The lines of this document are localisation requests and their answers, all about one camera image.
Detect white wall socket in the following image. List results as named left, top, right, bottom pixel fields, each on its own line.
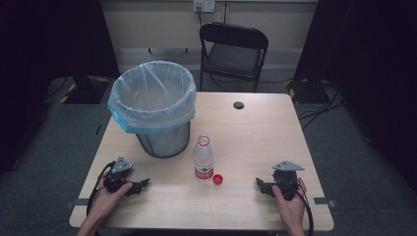
left=193, top=0, right=216, bottom=14

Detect black power cable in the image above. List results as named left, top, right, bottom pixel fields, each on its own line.
left=196, top=5, right=205, bottom=28

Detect black floor cables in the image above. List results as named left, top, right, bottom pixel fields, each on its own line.
left=296, top=80, right=344, bottom=131

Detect black folding chair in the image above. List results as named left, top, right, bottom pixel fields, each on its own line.
left=199, top=22, right=269, bottom=93

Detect clear plastic bottle red label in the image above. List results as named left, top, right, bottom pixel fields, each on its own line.
left=193, top=134, right=215, bottom=180

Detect dark curtain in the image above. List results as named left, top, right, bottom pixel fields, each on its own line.
left=294, top=0, right=417, bottom=195
left=0, top=0, right=121, bottom=175

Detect person's right hand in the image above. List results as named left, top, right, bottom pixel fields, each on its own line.
left=271, top=176, right=308, bottom=230

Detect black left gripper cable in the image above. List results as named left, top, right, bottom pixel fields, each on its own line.
left=86, top=160, right=116, bottom=216

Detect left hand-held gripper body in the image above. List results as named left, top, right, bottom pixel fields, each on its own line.
left=103, top=156, right=135, bottom=195

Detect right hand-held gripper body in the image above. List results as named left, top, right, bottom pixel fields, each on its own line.
left=271, top=160, right=305, bottom=202

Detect metal mesh trash bin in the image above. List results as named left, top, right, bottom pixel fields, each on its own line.
left=135, top=121, right=192, bottom=159

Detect person's left hand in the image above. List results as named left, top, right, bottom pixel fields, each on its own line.
left=87, top=170, right=134, bottom=227

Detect black stand base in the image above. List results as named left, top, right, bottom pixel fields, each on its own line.
left=67, top=72, right=103, bottom=104

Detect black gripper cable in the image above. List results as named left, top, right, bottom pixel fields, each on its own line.
left=86, top=160, right=116, bottom=216
left=288, top=181, right=315, bottom=236

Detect yellow black hazard tape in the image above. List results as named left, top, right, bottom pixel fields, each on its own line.
left=59, top=78, right=111, bottom=104
left=284, top=78, right=310, bottom=100

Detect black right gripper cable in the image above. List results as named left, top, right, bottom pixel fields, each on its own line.
left=288, top=181, right=315, bottom=236

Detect translucent blue trash bag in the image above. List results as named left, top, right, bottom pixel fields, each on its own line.
left=107, top=60, right=198, bottom=135

